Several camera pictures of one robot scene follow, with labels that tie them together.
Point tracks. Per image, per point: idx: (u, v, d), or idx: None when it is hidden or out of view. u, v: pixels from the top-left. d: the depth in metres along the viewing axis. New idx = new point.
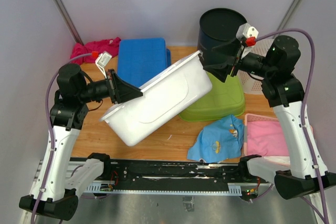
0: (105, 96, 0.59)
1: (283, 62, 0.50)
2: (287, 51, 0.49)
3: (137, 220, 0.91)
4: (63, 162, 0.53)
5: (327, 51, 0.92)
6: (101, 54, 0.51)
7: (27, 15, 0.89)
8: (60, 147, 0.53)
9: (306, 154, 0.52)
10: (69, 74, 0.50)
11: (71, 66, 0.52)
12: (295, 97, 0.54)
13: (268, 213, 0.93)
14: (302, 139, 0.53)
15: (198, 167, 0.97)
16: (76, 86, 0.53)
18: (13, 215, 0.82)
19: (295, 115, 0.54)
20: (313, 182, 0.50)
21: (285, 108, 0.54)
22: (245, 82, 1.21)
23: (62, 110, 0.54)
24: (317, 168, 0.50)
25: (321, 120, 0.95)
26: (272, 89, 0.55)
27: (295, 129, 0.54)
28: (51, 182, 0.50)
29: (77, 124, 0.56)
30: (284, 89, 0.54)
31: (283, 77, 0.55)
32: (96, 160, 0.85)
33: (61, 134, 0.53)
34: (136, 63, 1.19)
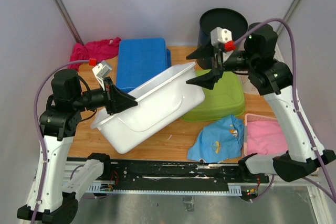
0: (100, 105, 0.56)
1: (263, 48, 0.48)
2: (265, 34, 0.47)
3: (137, 220, 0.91)
4: (58, 172, 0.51)
5: (327, 52, 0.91)
6: (100, 65, 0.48)
7: (27, 15, 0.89)
8: (52, 158, 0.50)
9: (304, 138, 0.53)
10: (63, 77, 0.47)
11: (67, 71, 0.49)
12: (284, 81, 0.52)
13: (268, 212, 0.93)
14: (297, 124, 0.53)
15: (198, 167, 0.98)
16: (71, 92, 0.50)
18: (14, 215, 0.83)
19: (288, 100, 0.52)
20: (314, 163, 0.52)
21: (277, 95, 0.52)
22: (245, 82, 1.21)
23: (51, 118, 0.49)
24: (316, 149, 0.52)
25: (321, 120, 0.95)
26: (262, 78, 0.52)
27: (291, 115, 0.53)
28: (46, 194, 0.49)
29: (69, 131, 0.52)
30: (273, 76, 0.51)
31: (268, 63, 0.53)
32: (96, 160, 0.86)
33: (53, 144, 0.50)
34: (136, 63, 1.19)
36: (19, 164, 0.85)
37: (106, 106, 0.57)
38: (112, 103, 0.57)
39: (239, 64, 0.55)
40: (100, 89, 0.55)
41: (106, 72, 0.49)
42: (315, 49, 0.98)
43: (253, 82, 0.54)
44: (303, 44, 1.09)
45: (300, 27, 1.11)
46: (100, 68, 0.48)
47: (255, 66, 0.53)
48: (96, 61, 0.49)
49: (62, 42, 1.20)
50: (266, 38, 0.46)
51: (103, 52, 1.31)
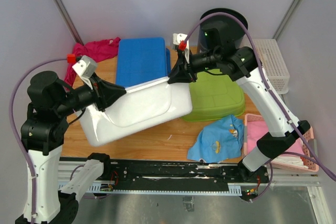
0: (89, 103, 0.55)
1: (219, 37, 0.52)
2: (216, 25, 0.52)
3: (137, 220, 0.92)
4: (50, 184, 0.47)
5: (327, 52, 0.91)
6: (82, 62, 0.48)
7: (27, 16, 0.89)
8: (41, 172, 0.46)
9: (279, 114, 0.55)
10: (42, 84, 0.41)
11: (46, 75, 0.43)
12: (250, 63, 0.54)
13: (268, 213, 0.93)
14: (271, 102, 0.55)
15: (198, 167, 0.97)
16: (53, 98, 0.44)
18: (14, 215, 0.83)
19: (259, 82, 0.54)
20: (293, 135, 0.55)
21: (248, 78, 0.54)
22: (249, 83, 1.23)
23: (33, 131, 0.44)
24: (292, 122, 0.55)
25: (321, 120, 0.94)
26: (230, 64, 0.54)
27: (263, 95, 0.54)
28: (41, 207, 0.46)
29: (55, 144, 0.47)
30: (240, 61, 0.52)
31: (232, 51, 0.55)
32: (96, 161, 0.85)
33: (39, 158, 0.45)
34: (136, 63, 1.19)
36: (18, 164, 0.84)
37: (96, 102, 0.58)
38: (102, 98, 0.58)
39: (207, 63, 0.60)
40: (86, 87, 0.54)
41: (91, 70, 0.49)
42: (316, 49, 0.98)
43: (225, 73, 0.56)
44: (302, 44, 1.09)
45: (300, 27, 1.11)
46: (83, 67, 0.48)
47: (222, 57, 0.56)
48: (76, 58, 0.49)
49: (62, 42, 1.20)
50: (218, 28, 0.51)
51: (103, 51, 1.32)
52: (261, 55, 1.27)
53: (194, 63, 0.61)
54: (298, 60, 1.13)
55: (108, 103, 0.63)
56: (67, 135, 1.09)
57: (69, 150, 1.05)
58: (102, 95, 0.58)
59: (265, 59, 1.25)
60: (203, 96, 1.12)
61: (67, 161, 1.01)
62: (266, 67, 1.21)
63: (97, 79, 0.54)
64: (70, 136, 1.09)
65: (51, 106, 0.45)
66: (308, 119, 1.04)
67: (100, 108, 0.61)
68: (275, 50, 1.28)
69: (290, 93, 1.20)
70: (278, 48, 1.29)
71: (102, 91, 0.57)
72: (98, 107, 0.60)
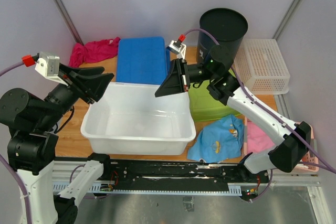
0: (73, 99, 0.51)
1: (222, 72, 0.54)
2: (223, 61, 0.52)
3: (137, 220, 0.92)
4: (44, 201, 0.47)
5: (327, 51, 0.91)
6: (42, 63, 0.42)
7: (27, 15, 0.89)
8: (33, 191, 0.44)
9: (272, 119, 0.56)
10: (14, 111, 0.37)
11: (17, 97, 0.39)
12: (233, 88, 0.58)
13: (269, 212, 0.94)
14: (260, 112, 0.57)
15: (198, 167, 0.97)
16: (31, 119, 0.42)
18: (13, 214, 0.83)
19: (243, 97, 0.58)
20: (293, 137, 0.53)
21: (232, 97, 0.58)
22: (247, 81, 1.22)
23: (20, 152, 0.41)
24: (286, 124, 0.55)
25: (322, 119, 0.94)
26: (217, 91, 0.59)
27: (250, 107, 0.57)
28: (37, 221, 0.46)
29: (45, 161, 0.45)
30: (222, 85, 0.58)
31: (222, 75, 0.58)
32: (96, 162, 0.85)
33: (30, 178, 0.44)
34: (136, 62, 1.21)
36: None
37: (82, 97, 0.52)
38: (87, 93, 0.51)
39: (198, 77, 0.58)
40: (63, 85, 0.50)
41: (54, 67, 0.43)
42: (316, 49, 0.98)
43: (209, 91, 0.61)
44: (302, 44, 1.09)
45: (301, 27, 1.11)
46: (43, 66, 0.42)
47: (212, 80, 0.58)
48: (33, 58, 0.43)
49: (62, 42, 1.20)
50: (226, 65, 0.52)
51: (103, 51, 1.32)
52: (261, 55, 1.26)
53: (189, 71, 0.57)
54: (298, 60, 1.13)
55: (99, 95, 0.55)
56: (67, 135, 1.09)
57: (69, 150, 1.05)
58: (86, 88, 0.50)
59: (265, 59, 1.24)
60: (204, 97, 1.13)
61: (66, 160, 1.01)
62: (266, 67, 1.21)
63: (69, 72, 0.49)
64: (70, 136, 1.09)
65: (33, 126, 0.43)
66: (308, 118, 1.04)
67: (88, 101, 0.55)
68: (275, 50, 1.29)
69: (290, 93, 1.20)
70: (277, 48, 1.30)
71: (84, 85, 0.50)
72: (86, 102, 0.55)
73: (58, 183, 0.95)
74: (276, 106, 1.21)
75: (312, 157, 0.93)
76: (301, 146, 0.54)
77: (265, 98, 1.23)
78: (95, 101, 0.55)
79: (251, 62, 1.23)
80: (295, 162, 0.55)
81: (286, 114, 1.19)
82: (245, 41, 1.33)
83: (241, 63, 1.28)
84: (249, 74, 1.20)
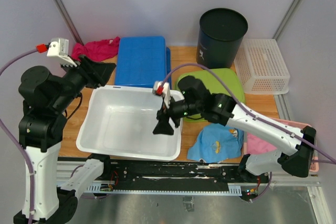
0: (83, 84, 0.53)
1: (199, 94, 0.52)
2: (192, 84, 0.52)
3: (137, 220, 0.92)
4: (49, 182, 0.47)
5: (327, 51, 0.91)
6: (54, 43, 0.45)
7: (27, 15, 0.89)
8: (39, 170, 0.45)
9: (280, 132, 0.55)
10: (34, 83, 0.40)
11: (37, 72, 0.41)
12: (230, 107, 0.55)
13: (268, 212, 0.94)
14: (266, 127, 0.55)
15: (198, 167, 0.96)
16: (46, 95, 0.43)
18: (14, 214, 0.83)
19: (244, 116, 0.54)
20: (305, 146, 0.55)
21: (233, 118, 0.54)
22: (246, 81, 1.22)
23: (31, 127, 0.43)
24: (295, 134, 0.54)
25: (322, 119, 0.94)
26: (214, 115, 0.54)
27: (254, 126, 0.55)
28: (39, 204, 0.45)
29: (53, 139, 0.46)
30: (218, 107, 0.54)
31: (209, 100, 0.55)
32: (97, 160, 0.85)
33: (38, 155, 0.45)
34: (135, 61, 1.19)
36: (19, 163, 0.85)
37: (91, 81, 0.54)
38: (95, 75, 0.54)
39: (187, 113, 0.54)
40: (72, 71, 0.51)
41: (65, 46, 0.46)
42: (316, 49, 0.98)
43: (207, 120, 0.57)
44: (302, 44, 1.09)
45: (301, 27, 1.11)
46: (55, 46, 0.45)
47: (203, 108, 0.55)
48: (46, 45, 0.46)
49: None
50: (195, 85, 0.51)
51: (103, 51, 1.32)
52: (261, 55, 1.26)
53: (174, 109, 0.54)
54: (298, 60, 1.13)
55: (106, 81, 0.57)
56: (67, 135, 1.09)
57: (69, 150, 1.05)
58: (94, 71, 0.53)
59: (265, 59, 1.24)
60: None
61: (66, 161, 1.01)
62: (266, 67, 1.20)
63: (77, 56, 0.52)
64: (70, 136, 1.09)
65: (46, 103, 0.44)
66: (308, 118, 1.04)
67: (96, 85, 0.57)
68: (275, 50, 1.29)
69: (290, 93, 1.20)
70: (277, 48, 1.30)
71: (91, 67, 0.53)
72: (94, 86, 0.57)
73: (58, 183, 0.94)
74: (276, 107, 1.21)
75: (312, 157, 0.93)
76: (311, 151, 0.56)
77: (265, 98, 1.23)
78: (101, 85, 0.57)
79: (251, 62, 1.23)
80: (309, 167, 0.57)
81: (286, 114, 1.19)
82: (245, 41, 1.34)
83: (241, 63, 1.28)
84: (249, 74, 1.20)
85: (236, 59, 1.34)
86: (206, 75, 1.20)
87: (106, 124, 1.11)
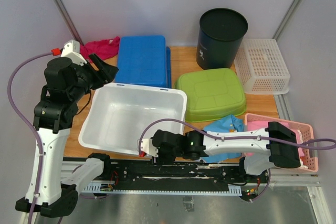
0: (92, 80, 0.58)
1: (171, 143, 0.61)
2: (161, 138, 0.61)
3: (137, 220, 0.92)
4: (57, 164, 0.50)
5: (327, 51, 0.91)
6: (69, 43, 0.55)
7: (27, 15, 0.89)
8: (49, 151, 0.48)
9: (248, 141, 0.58)
10: (58, 66, 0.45)
11: (62, 60, 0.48)
12: (201, 139, 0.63)
13: (268, 212, 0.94)
14: (234, 142, 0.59)
15: (198, 167, 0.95)
16: (66, 80, 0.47)
18: (14, 214, 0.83)
19: (213, 144, 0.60)
20: (276, 144, 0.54)
21: (207, 149, 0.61)
22: (246, 81, 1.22)
23: (46, 110, 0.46)
24: (260, 137, 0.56)
25: (322, 119, 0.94)
26: (192, 154, 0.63)
27: (223, 146, 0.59)
28: (44, 187, 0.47)
29: (65, 124, 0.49)
30: (191, 146, 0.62)
31: (184, 141, 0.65)
32: (97, 159, 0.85)
33: (49, 137, 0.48)
34: (135, 60, 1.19)
36: (19, 163, 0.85)
37: (98, 76, 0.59)
38: (103, 71, 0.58)
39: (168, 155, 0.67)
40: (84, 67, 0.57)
41: (77, 46, 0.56)
42: (316, 49, 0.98)
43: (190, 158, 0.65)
44: (302, 44, 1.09)
45: (301, 27, 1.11)
46: (70, 45, 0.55)
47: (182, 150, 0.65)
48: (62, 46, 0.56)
49: (63, 42, 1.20)
50: (164, 138, 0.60)
51: (103, 52, 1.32)
52: (261, 55, 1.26)
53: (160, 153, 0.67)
54: (298, 60, 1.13)
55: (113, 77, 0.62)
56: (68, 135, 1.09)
57: (69, 150, 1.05)
58: (102, 66, 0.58)
59: (265, 59, 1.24)
60: (206, 96, 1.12)
61: (66, 161, 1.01)
62: (266, 67, 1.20)
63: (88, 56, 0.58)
64: (70, 136, 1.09)
65: (64, 88, 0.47)
66: (309, 119, 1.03)
67: (103, 81, 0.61)
68: (275, 50, 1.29)
69: (290, 93, 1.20)
70: (277, 48, 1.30)
71: (100, 63, 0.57)
72: (102, 83, 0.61)
73: None
74: (276, 107, 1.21)
75: (312, 157, 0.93)
76: (287, 144, 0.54)
77: (265, 98, 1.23)
78: (108, 82, 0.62)
79: (251, 62, 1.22)
80: (297, 160, 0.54)
81: (286, 114, 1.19)
82: (245, 41, 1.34)
83: (241, 63, 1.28)
84: (249, 74, 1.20)
85: (235, 59, 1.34)
86: (206, 74, 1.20)
87: (109, 121, 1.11)
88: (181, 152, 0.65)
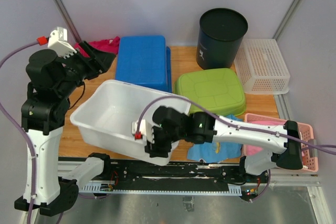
0: (85, 71, 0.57)
1: (176, 122, 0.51)
2: (166, 115, 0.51)
3: (137, 220, 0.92)
4: (50, 166, 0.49)
5: (327, 51, 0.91)
6: (53, 32, 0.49)
7: (27, 15, 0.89)
8: (41, 153, 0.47)
9: (265, 136, 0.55)
10: (41, 62, 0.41)
11: (45, 53, 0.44)
12: (210, 124, 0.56)
13: (268, 212, 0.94)
14: (249, 134, 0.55)
15: (198, 167, 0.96)
16: (51, 76, 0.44)
18: (14, 214, 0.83)
19: (227, 130, 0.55)
20: (292, 143, 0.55)
21: (216, 135, 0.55)
22: (246, 81, 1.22)
23: (34, 110, 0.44)
24: (280, 134, 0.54)
25: (322, 119, 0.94)
26: (198, 137, 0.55)
27: (238, 135, 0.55)
28: (41, 188, 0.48)
29: (56, 124, 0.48)
30: (199, 127, 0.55)
31: (188, 124, 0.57)
32: (96, 158, 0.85)
33: (40, 138, 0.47)
34: (135, 60, 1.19)
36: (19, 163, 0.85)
37: (92, 66, 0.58)
38: (96, 60, 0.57)
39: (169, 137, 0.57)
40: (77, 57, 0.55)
41: (63, 33, 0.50)
42: (316, 48, 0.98)
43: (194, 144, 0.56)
44: (302, 44, 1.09)
45: (301, 27, 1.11)
46: (54, 34, 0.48)
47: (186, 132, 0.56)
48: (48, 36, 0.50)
49: None
50: (168, 115, 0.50)
51: None
52: (261, 55, 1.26)
53: (159, 138, 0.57)
54: (298, 60, 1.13)
55: (108, 67, 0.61)
56: (67, 135, 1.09)
57: (69, 150, 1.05)
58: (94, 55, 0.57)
59: (265, 59, 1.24)
60: (206, 96, 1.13)
61: (66, 161, 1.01)
62: (266, 67, 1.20)
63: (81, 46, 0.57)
64: (70, 136, 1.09)
65: (51, 85, 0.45)
66: (309, 119, 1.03)
67: (97, 72, 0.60)
68: (275, 50, 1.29)
69: (290, 93, 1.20)
70: (277, 48, 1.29)
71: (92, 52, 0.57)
72: (95, 73, 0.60)
73: None
74: (276, 107, 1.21)
75: (312, 157, 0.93)
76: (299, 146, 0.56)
77: (265, 98, 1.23)
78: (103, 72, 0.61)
79: (251, 62, 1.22)
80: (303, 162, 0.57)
81: (286, 114, 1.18)
82: (245, 41, 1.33)
83: (241, 63, 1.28)
84: (249, 74, 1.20)
85: (235, 59, 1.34)
86: (206, 74, 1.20)
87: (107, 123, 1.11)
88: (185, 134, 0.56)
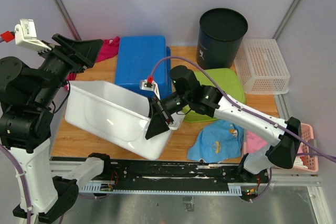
0: (66, 72, 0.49)
1: (188, 84, 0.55)
2: (184, 75, 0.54)
3: (137, 220, 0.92)
4: (39, 180, 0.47)
5: (327, 51, 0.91)
6: (17, 27, 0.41)
7: (27, 15, 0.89)
8: (29, 170, 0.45)
9: (263, 123, 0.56)
10: (4, 78, 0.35)
11: (8, 65, 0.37)
12: (217, 96, 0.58)
13: (268, 212, 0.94)
14: (250, 118, 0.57)
15: (198, 167, 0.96)
16: (22, 91, 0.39)
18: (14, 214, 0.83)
19: (231, 107, 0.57)
20: (287, 136, 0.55)
21: (218, 109, 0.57)
22: (246, 81, 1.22)
23: (11, 128, 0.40)
24: (278, 125, 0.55)
25: (322, 119, 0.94)
26: (201, 106, 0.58)
27: (237, 116, 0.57)
28: (35, 200, 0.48)
29: (39, 138, 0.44)
30: (205, 98, 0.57)
31: (199, 91, 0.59)
32: (97, 158, 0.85)
33: (23, 157, 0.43)
34: (135, 60, 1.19)
36: None
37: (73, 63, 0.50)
38: (75, 55, 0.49)
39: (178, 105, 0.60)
40: (53, 57, 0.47)
41: (31, 26, 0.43)
42: (316, 48, 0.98)
43: (197, 112, 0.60)
44: (303, 44, 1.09)
45: (301, 27, 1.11)
46: (20, 29, 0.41)
47: (192, 98, 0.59)
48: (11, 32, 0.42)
49: None
50: (186, 76, 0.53)
51: (103, 51, 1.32)
52: (261, 55, 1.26)
53: (166, 105, 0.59)
54: (298, 60, 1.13)
55: (92, 60, 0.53)
56: (67, 135, 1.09)
57: (69, 150, 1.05)
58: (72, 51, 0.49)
59: (265, 59, 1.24)
60: None
61: (66, 161, 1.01)
62: (266, 67, 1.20)
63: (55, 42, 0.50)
64: (70, 136, 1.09)
65: (25, 99, 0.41)
66: (309, 118, 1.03)
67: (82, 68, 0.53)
68: (275, 50, 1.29)
69: (290, 93, 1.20)
70: (277, 48, 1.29)
71: (69, 46, 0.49)
72: (80, 70, 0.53)
73: None
74: (276, 107, 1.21)
75: (312, 157, 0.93)
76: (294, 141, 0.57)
77: (265, 98, 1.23)
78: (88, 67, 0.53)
79: (251, 62, 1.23)
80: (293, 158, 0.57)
81: (286, 114, 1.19)
82: (245, 40, 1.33)
83: (241, 63, 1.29)
84: (249, 74, 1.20)
85: (235, 59, 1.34)
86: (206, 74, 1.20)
87: None
88: (191, 98, 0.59)
